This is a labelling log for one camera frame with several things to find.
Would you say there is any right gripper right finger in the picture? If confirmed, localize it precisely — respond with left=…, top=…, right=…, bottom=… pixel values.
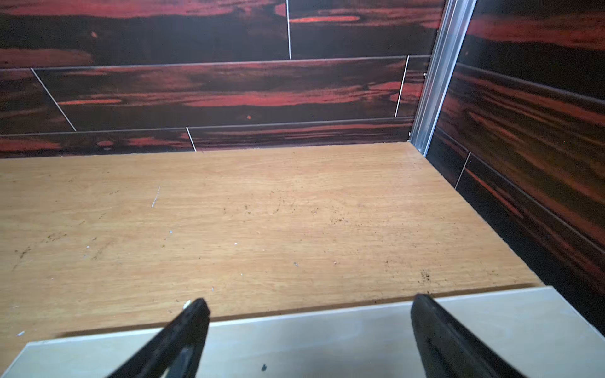
left=411, top=294, right=523, bottom=377

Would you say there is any white canvas board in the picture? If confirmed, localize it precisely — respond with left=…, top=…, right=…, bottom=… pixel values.
left=5, top=287, right=604, bottom=377

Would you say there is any right aluminium corner post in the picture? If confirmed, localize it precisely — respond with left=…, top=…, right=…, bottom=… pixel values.
left=410, top=0, right=477, bottom=156

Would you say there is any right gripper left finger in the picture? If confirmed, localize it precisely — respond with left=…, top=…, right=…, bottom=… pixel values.
left=110, top=299, right=210, bottom=377

